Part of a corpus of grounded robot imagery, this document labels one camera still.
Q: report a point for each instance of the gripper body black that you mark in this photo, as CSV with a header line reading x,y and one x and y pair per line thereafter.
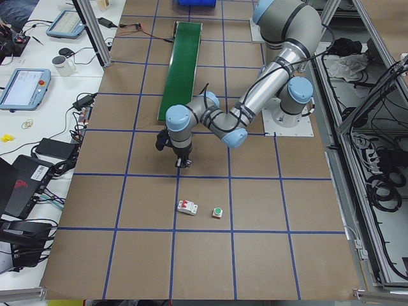
x,y
182,153

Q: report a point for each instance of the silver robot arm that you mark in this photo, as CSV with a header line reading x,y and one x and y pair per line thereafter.
x,y
295,28

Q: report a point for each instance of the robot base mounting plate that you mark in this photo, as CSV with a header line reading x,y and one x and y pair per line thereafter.
x,y
278,123

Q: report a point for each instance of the white red circuit breaker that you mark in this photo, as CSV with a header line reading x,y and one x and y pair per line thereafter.
x,y
187,207

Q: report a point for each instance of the green conveyor belt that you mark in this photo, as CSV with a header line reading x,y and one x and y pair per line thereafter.
x,y
179,85

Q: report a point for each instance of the black power brick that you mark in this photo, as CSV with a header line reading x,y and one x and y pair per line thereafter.
x,y
57,149

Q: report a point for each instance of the white mug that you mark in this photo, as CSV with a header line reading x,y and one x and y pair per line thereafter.
x,y
64,66

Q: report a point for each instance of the blue storage bin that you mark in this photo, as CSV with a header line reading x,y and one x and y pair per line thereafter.
x,y
210,3

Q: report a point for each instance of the blue teach pendant lower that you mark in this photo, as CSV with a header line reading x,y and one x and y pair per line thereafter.
x,y
25,89

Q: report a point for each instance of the blue teach pendant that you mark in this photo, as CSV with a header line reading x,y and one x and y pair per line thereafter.
x,y
25,89
67,25

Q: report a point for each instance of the blue teach pendant upper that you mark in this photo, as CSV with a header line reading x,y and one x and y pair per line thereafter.
x,y
67,25

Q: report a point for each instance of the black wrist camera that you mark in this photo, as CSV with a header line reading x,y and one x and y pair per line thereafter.
x,y
163,140

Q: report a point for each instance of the green push button switch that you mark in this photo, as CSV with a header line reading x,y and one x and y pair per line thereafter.
x,y
217,213

